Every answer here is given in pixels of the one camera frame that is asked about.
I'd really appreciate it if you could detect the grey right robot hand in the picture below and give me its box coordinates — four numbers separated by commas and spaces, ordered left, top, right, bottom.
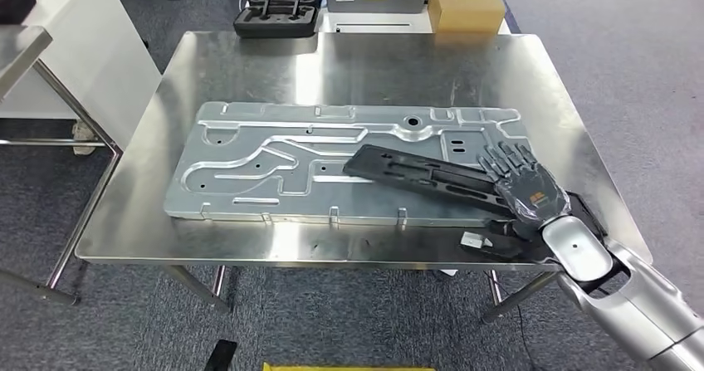
461, 141, 572, 260

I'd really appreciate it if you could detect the black plastic plate frame part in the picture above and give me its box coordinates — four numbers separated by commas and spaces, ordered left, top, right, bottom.
342, 144, 609, 249

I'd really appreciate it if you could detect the stainless steel workbench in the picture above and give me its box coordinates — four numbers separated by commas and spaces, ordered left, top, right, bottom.
0, 24, 125, 307
74, 30, 654, 325

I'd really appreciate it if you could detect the brown cardboard box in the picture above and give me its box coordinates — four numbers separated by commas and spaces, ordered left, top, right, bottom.
428, 0, 506, 34

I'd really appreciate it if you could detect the white low table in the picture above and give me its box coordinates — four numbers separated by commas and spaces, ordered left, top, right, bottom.
315, 11, 512, 35

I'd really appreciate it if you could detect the stamped silver metal panel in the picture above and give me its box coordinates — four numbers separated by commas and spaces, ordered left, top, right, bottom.
163, 101, 532, 227

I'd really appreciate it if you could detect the white cabinet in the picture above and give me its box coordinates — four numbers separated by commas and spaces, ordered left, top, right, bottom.
0, 0, 164, 156

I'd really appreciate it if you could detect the black floor cable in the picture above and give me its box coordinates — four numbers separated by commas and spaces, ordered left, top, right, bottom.
486, 271, 532, 371

